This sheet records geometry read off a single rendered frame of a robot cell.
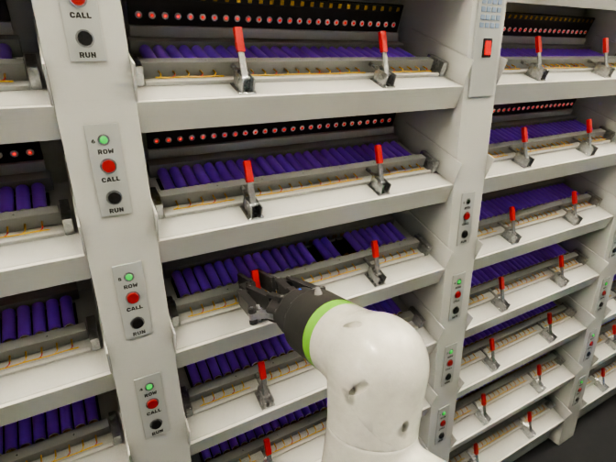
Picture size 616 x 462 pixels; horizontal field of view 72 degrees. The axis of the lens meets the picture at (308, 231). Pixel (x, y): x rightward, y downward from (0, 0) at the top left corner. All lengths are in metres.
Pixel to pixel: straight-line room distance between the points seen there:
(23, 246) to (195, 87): 0.32
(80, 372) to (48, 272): 0.17
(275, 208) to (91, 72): 0.34
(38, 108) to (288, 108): 0.34
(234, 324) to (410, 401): 0.41
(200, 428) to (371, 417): 0.49
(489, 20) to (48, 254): 0.85
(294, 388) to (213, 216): 0.42
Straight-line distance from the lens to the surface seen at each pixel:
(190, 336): 0.77
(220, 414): 0.90
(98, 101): 0.62
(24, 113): 0.62
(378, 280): 0.90
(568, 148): 1.36
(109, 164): 0.62
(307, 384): 0.95
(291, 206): 0.75
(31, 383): 0.77
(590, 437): 2.11
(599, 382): 2.14
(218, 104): 0.65
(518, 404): 1.62
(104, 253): 0.66
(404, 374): 0.44
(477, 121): 0.97
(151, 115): 0.64
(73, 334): 0.78
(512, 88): 1.05
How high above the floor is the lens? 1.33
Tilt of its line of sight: 20 degrees down
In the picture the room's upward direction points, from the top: 1 degrees counter-clockwise
